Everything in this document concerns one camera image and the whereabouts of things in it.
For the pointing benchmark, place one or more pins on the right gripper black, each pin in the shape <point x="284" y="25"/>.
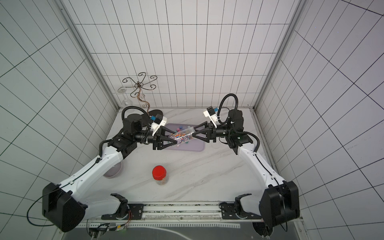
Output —
<point x="214" y="131"/>

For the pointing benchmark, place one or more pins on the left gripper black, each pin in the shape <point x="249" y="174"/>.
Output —
<point x="159" y="139"/>

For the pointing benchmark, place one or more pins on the small clear jar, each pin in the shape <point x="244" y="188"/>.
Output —
<point x="183" y="136"/>

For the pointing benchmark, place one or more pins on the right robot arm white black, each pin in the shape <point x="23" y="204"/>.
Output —
<point x="276" y="201"/>

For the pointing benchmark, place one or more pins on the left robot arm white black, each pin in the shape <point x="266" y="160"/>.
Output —
<point x="65" y="205"/>

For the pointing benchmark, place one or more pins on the red lid candy jar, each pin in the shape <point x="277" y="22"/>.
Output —
<point x="160" y="175"/>

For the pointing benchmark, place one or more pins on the lilac plastic tray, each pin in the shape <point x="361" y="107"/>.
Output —
<point x="194" y="145"/>

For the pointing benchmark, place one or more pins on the hanging wine glass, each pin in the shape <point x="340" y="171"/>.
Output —
<point x="125" y="100"/>

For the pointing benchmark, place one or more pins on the metal glass holder stand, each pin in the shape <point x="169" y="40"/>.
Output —
<point x="138" y="93"/>

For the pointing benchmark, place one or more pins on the lilac bowl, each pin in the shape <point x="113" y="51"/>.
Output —
<point x="114" y="171"/>

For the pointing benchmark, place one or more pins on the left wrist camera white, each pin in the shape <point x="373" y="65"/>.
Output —
<point x="158" y="121"/>

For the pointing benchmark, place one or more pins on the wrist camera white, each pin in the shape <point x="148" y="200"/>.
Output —
<point x="210" y="113"/>
<point x="158" y="121"/>

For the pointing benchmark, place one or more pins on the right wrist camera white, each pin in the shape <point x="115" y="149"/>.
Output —
<point x="210" y="113"/>

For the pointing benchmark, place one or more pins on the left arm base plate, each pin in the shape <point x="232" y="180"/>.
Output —
<point x="132" y="211"/>

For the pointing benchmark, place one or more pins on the aluminium mounting rail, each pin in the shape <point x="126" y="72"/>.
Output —
<point x="163" y="215"/>

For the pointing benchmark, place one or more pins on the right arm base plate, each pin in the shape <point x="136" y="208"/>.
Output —
<point x="233" y="211"/>

